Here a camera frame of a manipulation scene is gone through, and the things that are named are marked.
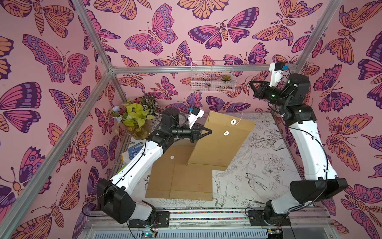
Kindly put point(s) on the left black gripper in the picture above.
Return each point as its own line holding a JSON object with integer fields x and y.
{"x": 195, "y": 136}

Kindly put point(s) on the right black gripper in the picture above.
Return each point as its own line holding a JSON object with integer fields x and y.
{"x": 260, "y": 89}

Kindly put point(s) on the kraft file bag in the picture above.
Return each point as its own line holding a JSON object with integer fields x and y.
{"x": 161, "y": 176}
{"x": 217, "y": 150}
{"x": 192, "y": 182}

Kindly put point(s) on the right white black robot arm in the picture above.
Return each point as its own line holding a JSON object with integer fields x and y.
{"x": 321, "y": 181}

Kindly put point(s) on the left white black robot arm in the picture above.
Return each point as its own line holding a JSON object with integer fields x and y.
{"x": 114, "y": 196}

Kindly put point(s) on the small green succulent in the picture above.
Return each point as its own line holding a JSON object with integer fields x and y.
{"x": 226, "y": 78}

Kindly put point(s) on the potted plant in glass vase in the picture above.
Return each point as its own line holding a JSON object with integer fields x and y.
{"x": 138, "y": 115}

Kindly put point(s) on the blue white work glove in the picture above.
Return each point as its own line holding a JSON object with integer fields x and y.
{"x": 131, "y": 152}

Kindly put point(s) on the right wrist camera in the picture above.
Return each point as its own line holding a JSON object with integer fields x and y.
{"x": 277, "y": 71}

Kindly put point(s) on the white wire basket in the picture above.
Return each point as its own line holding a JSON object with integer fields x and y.
{"x": 206, "y": 78}

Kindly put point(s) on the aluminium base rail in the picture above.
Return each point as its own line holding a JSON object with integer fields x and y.
{"x": 209, "y": 223}

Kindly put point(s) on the aluminium frame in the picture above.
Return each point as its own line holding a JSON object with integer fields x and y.
{"x": 17, "y": 66}

